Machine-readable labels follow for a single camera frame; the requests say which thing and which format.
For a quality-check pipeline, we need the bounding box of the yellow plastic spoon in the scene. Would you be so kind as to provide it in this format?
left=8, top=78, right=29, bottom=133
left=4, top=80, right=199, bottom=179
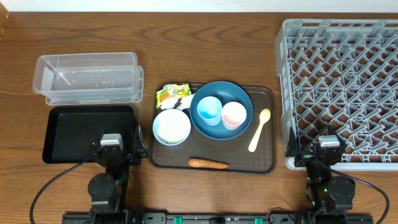
left=248, top=108, right=271, bottom=152

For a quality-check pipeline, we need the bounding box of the pink cup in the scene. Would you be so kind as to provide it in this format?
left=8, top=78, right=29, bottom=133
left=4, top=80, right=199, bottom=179
left=221, top=101, right=247, bottom=130

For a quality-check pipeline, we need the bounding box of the light blue cup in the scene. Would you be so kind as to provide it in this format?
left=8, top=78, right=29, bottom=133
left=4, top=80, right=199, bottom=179
left=197, top=96, right=223, bottom=126

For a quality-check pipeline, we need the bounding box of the dark blue plate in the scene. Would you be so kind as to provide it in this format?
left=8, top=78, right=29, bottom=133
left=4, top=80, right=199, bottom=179
left=190, top=81, right=253, bottom=140

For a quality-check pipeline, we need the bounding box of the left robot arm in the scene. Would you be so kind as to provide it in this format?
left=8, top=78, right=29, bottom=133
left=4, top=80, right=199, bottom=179
left=87, top=125, right=148, bottom=224

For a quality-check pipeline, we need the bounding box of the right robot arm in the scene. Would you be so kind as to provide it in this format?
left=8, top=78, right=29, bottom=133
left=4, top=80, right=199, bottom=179
left=285, top=126, right=356, bottom=223

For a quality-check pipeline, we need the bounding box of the grey dishwasher rack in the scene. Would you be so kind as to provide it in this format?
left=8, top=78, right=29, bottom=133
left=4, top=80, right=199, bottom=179
left=275, top=19, right=397, bottom=171

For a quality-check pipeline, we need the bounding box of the light blue rice bowl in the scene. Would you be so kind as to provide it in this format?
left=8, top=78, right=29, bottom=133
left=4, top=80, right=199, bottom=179
left=152, top=109, right=191, bottom=146

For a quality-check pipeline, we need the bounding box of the orange carrot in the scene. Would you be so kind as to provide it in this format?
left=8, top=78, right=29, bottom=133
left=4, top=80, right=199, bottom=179
left=188, top=158, right=229, bottom=169

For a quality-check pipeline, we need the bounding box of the crumpled white tissue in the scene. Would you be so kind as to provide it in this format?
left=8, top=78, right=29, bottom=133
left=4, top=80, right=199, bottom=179
left=160, top=94, right=195, bottom=111

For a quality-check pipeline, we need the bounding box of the yellow green snack wrapper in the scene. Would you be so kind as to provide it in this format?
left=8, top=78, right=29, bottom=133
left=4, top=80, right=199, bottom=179
left=156, top=83, right=191, bottom=110

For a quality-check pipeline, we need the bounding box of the brown serving tray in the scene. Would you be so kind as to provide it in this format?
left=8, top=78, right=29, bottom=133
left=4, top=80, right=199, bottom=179
left=149, top=86, right=277, bottom=174

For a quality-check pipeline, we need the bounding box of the black plastic tray bin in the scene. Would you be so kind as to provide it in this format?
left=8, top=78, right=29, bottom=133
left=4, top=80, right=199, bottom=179
left=42, top=106, right=136, bottom=164

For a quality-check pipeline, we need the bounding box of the clear plastic bin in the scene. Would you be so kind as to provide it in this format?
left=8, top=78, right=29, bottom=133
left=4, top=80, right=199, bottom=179
left=32, top=52, right=144, bottom=106

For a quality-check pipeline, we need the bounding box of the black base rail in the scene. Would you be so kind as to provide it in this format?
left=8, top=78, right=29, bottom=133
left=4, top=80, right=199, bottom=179
left=61, top=212, right=374, bottom=224

